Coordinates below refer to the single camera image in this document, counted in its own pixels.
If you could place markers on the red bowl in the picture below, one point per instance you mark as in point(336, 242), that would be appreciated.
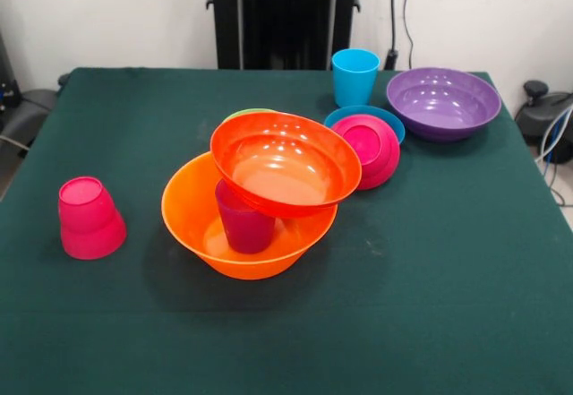
point(286, 162)

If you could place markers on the purple cup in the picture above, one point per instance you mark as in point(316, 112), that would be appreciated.
point(246, 234)

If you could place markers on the small green bowl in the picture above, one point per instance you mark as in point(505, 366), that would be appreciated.
point(250, 112)

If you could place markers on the pink bowl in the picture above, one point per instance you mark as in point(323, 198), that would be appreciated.
point(380, 153)

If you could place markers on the large orange bowl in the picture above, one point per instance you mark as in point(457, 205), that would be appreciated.
point(188, 216)

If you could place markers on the pink cup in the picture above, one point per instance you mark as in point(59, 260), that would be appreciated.
point(91, 225)

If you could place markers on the dark green tablecloth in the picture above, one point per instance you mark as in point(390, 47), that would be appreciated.
point(380, 256)

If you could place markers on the blue bowl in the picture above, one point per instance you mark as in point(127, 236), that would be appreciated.
point(394, 122)

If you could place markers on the blue cup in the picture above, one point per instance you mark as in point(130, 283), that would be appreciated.
point(356, 77)

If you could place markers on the purple bowl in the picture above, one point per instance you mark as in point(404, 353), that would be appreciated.
point(443, 104)

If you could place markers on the black equipment box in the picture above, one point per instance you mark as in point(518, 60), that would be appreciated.
point(6, 77)

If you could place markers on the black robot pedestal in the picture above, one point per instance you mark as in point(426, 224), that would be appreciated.
point(286, 14)

